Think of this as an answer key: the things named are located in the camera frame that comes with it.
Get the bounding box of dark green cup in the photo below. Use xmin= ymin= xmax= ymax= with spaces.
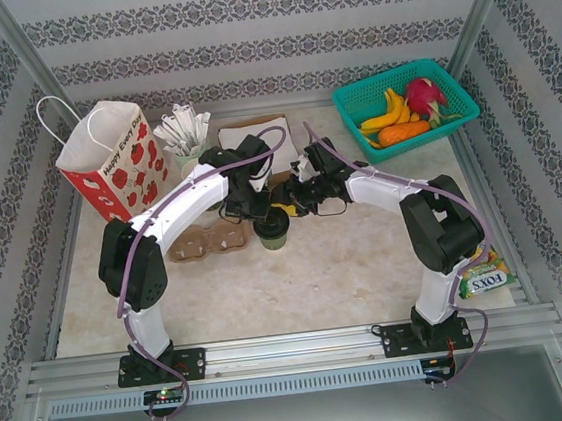
xmin=252 ymin=208 xmax=294 ymax=240

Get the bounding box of brown pulp cup carrier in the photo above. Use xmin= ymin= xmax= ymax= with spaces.
xmin=164 ymin=221 xmax=255 ymax=264

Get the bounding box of white paper bag red print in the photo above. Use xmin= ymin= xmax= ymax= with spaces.
xmin=35 ymin=82 xmax=187 ymax=232

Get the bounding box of mint green straw holder cup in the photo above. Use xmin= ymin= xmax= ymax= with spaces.
xmin=171 ymin=139 xmax=214 ymax=170

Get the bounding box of white wrapped straw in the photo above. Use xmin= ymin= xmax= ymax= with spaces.
xmin=193 ymin=109 xmax=215 ymax=145
xmin=153 ymin=123 xmax=184 ymax=157
xmin=172 ymin=101 xmax=199 ymax=147
xmin=159 ymin=110 xmax=190 ymax=156

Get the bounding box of teal plastic mesh basket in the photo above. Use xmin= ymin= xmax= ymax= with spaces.
xmin=328 ymin=52 xmax=486 ymax=169

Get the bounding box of yellow banana bunch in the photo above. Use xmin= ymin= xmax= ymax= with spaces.
xmin=354 ymin=84 xmax=416 ymax=152

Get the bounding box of orange toy fruit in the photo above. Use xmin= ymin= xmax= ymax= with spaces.
xmin=376 ymin=118 xmax=434 ymax=149

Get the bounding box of pink dragon fruit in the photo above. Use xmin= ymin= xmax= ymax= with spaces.
xmin=402 ymin=73 xmax=465 ymax=132

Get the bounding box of green Fox's candy bag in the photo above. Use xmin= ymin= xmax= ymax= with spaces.
xmin=453 ymin=243 xmax=520 ymax=301

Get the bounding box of small black circuit board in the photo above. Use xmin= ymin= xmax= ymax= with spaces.
xmin=142 ymin=386 xmax=185 ymax=406
xmin=421 ymin=355 xmax=459 ymax=383

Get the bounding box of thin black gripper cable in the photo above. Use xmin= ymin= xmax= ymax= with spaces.
xmin=315 ymin=194 xmax=349 ymax=219
xmin=216 ymin=200 xmax=244 ymax=227

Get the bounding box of aluminium mounting rail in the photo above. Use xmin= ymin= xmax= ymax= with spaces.
xmin=22 ymin=304 xmax=562 ymax=399

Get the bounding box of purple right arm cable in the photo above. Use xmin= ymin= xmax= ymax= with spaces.
xmin=301 ymin=103 xmax=502 ymax=402

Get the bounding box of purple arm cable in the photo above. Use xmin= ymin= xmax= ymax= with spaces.
xmin=98 ymin=124 xmax=317 ymax=421
xmin=301 ymin=103 xmax=502 ymax=402

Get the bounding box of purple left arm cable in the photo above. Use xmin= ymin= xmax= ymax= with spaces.
xmin=98 ymin=124 xmax=317 ymax=421

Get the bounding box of aluminium table side rail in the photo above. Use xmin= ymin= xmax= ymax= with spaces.
xmin=453 ymin=122 xmax=543 ymax=312
xmin=19 ymin=134 xmax=114 ymax=360

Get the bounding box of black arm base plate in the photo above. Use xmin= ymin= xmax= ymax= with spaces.
xmin=114 ymin=346 xmax=209 ymax=389
xmin=378 ymin=315 xmax=476 ymax=361

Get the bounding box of slotted metal cable tray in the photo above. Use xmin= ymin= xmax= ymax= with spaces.
xmin=46 ymin=360 xmax=426 ymax=421

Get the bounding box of aluminium frame post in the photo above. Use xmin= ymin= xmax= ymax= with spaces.
xmin=439 ymin=0 xmax=533 ymax=84
xmin=0 ymin=0 xmax=95 ymax=151

